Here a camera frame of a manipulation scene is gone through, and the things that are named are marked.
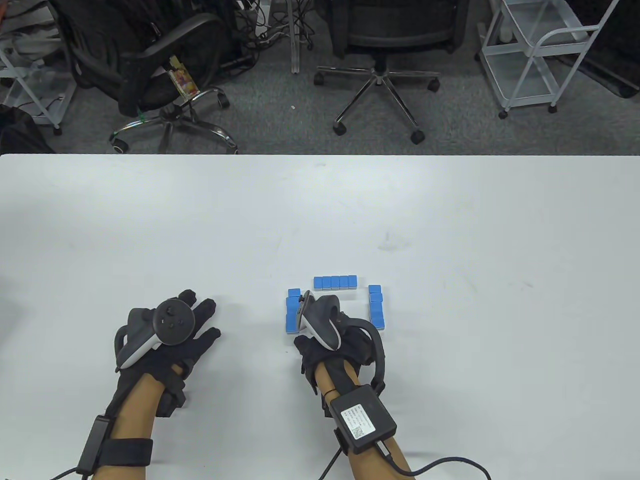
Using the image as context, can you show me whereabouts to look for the person's left hand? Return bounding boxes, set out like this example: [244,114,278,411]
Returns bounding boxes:
[119,289,222,387]

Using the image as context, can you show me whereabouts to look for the black chair with chrome base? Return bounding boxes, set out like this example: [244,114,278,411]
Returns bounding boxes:
[50,0,240,155]

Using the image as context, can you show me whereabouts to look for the white metal rack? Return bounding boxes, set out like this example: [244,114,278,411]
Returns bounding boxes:
[0,30,77,137]

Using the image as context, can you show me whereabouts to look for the colourful snack packet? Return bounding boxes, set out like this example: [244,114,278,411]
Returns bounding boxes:
[167,55,202,99]

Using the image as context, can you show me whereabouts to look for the black box with white label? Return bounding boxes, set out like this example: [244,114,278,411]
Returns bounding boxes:
[330,384,398,455]

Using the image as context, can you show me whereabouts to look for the black cable with silver plug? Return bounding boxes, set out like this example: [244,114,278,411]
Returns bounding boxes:
[375,440,493,480]

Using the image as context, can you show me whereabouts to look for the tangle of black cables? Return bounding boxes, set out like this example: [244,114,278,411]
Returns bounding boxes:
[232,0,321,51]

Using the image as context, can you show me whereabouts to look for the person's right forearm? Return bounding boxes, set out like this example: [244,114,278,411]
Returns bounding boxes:
[315,361,413,480]

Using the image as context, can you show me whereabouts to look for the black mesh office chair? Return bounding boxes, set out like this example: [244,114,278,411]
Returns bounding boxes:
[314,0,471,145]

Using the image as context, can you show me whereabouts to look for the grey crumpled cloth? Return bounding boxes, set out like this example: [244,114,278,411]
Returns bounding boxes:
[0,15,63,56]

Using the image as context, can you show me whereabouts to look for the person's right hand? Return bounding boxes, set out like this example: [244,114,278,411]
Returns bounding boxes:
[293,325,375,394]

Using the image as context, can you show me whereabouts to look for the white desk leg post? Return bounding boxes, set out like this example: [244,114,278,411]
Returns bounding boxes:
[290,0,305,75]

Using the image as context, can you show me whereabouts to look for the white metal cart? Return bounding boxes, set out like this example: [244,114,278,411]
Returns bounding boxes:
[477,0,621,120]

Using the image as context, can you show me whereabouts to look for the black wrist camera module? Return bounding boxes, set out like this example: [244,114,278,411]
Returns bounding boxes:
[300,365,321,397]
[155,370,189,419]

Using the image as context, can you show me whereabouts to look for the plain black forearm box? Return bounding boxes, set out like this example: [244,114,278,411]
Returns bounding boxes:
[76,415,117,476]

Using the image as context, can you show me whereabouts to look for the black flat case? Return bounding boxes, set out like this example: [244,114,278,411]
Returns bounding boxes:
[565,0,640,99]

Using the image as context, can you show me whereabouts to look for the person's left forearm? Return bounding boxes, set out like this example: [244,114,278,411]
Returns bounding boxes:
[107,372,169,443]

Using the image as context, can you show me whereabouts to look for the black bag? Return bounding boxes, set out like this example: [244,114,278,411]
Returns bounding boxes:
[0,104,56,155]

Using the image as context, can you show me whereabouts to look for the blue mahjong tile wall row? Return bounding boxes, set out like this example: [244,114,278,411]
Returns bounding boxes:
[285,288,303,334]
[368,284,387,332]
[313,274,359,291]

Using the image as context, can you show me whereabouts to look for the grey and white controller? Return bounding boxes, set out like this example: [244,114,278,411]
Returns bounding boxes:
[114,298,196,370]
[296,295,387,397]

